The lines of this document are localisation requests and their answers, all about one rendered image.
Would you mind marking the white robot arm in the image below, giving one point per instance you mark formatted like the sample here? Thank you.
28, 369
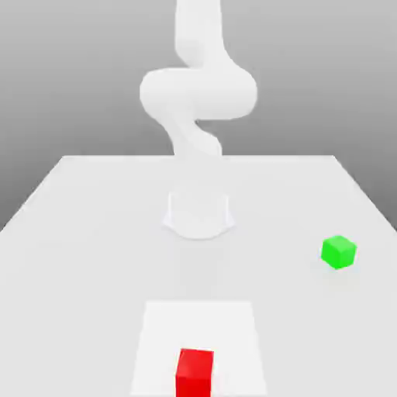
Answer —
198, 93

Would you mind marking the small green cube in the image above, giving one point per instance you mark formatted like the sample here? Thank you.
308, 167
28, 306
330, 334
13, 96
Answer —
338, 252

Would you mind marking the small red cube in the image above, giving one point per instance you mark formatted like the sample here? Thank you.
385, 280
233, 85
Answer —
194, 372

